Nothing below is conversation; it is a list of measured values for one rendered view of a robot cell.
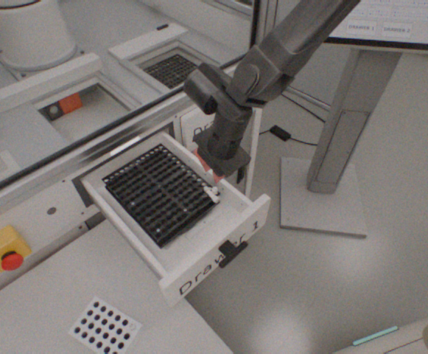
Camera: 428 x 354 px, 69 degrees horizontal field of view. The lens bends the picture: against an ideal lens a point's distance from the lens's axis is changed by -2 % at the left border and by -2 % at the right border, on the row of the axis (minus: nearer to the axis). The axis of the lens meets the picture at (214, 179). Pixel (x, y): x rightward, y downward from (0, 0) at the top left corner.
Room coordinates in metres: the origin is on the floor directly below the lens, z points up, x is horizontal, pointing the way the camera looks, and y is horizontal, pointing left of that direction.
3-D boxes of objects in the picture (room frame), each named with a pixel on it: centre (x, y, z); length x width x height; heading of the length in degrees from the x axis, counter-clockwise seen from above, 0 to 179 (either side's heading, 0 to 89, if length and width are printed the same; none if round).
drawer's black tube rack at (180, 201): (0.45, 0.13, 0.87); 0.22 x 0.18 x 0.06; 43
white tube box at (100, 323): (0.16, 0.22, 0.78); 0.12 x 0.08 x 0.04; 62
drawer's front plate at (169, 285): (0.30, -0.01, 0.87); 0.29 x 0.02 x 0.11; 133
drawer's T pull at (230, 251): (0.28, -0.03, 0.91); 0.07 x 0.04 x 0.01; 133
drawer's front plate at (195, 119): (0.75, -0.02, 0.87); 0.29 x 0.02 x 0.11; 133
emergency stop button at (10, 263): (0.27, 0.41, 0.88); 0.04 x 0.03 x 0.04; 133
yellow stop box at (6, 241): (0.30, 0.44, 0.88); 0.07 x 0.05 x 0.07; 133
